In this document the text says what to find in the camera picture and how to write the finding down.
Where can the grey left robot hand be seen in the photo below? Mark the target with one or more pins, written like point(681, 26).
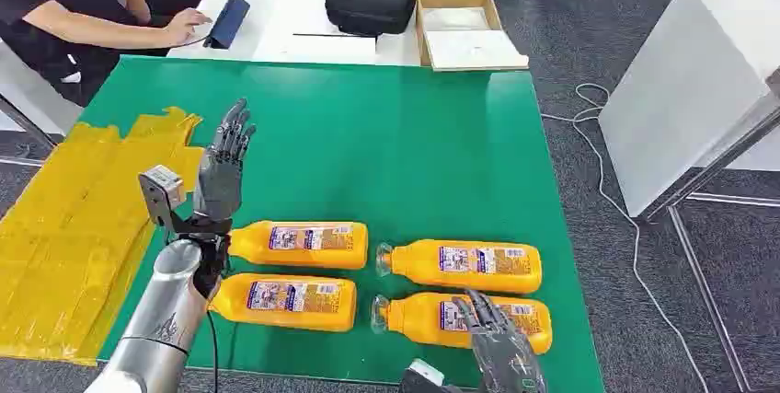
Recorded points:
point(219, 180)

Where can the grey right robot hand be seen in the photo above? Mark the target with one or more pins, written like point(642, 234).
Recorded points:
point(506, 353)

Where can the orange drink bottle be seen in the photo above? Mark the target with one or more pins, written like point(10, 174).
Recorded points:
point(420, 320)
point(469, 265)
point(305, 245)
point(286, 302)

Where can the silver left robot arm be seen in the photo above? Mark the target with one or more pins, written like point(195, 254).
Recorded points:
point(164, 311)

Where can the green table mat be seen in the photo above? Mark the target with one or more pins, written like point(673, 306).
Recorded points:
point(365, 152)

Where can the person's hand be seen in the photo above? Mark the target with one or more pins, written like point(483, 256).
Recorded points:
point(186, 25)

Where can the yellow sheet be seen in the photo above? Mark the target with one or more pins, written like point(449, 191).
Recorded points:
point(73, 244)

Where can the dark blue tablet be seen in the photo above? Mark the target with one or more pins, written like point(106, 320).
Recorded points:
point(228, 19)

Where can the black carry case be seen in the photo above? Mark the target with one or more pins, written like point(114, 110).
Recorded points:
point(372, 3)

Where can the person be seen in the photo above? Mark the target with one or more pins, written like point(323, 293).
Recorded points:
point(42, 6)

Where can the metal table leg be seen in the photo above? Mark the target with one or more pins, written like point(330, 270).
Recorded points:
point(707, 177)

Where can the small white foam sheet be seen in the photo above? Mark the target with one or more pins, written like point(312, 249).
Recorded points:
point(456, 18)

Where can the large white foam sheet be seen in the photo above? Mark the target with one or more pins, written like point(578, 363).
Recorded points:
point(475, 49)

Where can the white side table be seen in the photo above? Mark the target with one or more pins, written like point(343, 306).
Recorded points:
point(688, 85)

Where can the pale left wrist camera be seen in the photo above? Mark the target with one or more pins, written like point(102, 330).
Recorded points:
point(159, 186)

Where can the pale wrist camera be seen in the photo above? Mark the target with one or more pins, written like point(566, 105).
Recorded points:
point(423, 377)
point(159, 186)

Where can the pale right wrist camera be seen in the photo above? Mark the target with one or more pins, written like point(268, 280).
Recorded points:
point(423, 377)

